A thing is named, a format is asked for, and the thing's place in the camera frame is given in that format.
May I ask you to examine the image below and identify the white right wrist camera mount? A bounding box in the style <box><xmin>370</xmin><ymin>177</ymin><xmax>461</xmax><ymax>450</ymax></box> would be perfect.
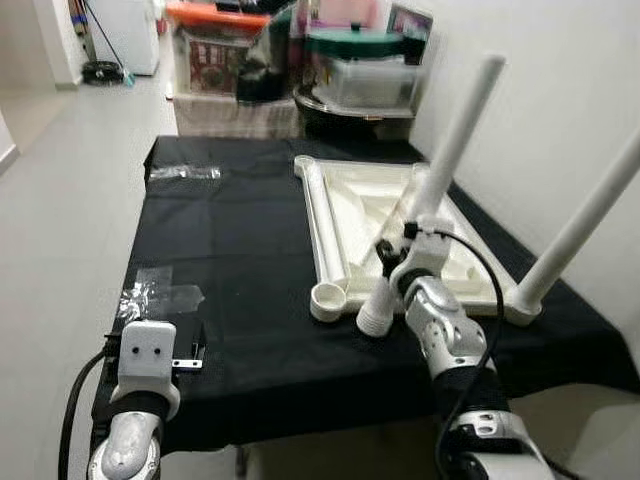
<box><xmin>390</xmin><ymin>225</ymin><xmax>456</xmax><ymax>296</ymax></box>

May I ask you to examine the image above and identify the pink plastic container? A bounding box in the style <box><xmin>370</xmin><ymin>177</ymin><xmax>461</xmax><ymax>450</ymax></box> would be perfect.
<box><xmin>310</xmin><ymin>0</ymin><xmax>386</xmax><ymax>33</ymax></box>

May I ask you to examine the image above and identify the black table cloth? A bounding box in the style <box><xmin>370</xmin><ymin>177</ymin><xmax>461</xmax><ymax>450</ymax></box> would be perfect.
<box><xmin>90</xmin><ymin>135</ymin><xmax>640</xmax><ymax>456</ymax></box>

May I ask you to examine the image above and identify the clear tape strip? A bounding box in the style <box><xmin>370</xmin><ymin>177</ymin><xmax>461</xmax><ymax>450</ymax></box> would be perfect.
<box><xmin>148</xmin><ymin>163</ymin><xmax>223</xmax><ymax>182</ymax></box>

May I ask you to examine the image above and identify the black wok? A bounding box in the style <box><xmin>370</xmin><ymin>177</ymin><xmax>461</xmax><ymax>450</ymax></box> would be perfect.
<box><xmin>295</xmin><ymin>88</ymin><xmax>416</xmax><ymax>139</ymax></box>

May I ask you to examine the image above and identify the storage box with orange lid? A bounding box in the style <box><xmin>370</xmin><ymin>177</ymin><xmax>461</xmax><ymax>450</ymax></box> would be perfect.
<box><xmin>165</xmin><ymin>0</ymin><xmax>271</xmax><ymax>98</ymax></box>

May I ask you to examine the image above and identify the clear plastic container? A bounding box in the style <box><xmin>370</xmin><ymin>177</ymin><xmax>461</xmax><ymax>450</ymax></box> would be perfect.
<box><xmin>320</xmin><ymin>55</ymin><xmax>426</xmax><ymax>111</ymax></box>

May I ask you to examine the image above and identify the white plastic table top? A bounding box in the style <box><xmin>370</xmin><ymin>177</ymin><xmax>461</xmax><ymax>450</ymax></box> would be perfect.
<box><xmin>293</xmin><ymin>155</ymin><xmax>546</xmax><ymax>326</ymax></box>

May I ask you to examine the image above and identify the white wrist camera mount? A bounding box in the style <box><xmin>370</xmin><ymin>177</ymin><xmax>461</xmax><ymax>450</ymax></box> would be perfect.
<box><xmin>115</xmin><ymin>320</ymin><xmax>181</xmax><ymax>401</ymax></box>
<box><xmin>390</xmin><ymin>225</ymin><xmax>456</xmax><ymax>296</ymax></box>

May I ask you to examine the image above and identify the patterned cloth covered bench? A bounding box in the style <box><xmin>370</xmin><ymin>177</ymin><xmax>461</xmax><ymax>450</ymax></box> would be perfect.
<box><xmin>172</xmin><ymin>95</ymin><xmax>301</xmax><ymax>138</ymax></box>

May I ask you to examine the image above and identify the green pot lid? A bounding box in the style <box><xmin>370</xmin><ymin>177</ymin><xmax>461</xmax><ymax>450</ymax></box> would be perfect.
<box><xmin>305</xmin><ymin>30</ymin><xmax>401</xmax><ymax>61</ymax></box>

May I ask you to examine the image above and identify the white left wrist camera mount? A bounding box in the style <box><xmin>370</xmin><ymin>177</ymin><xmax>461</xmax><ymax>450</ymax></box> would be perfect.
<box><xmin>115</xmin><ymin>320</ymin><xmax>181</xmax><ymax>401</ymax></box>

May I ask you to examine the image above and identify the mop with dark head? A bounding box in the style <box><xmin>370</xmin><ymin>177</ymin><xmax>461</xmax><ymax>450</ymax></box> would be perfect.
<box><xmin>80</xmin><ymin>0</ymin><xmax>133</xmax><ymax>88</ymax></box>

